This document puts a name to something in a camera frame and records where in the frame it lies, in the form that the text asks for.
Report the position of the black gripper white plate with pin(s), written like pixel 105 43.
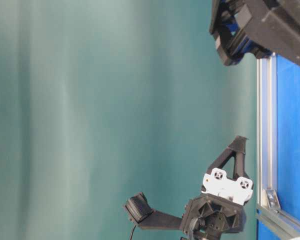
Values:
pixel 219 209

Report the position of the aluminium extrusion frame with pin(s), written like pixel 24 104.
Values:
pixel 270 150

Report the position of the black taped gripper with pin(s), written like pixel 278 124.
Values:
pixel 259 27

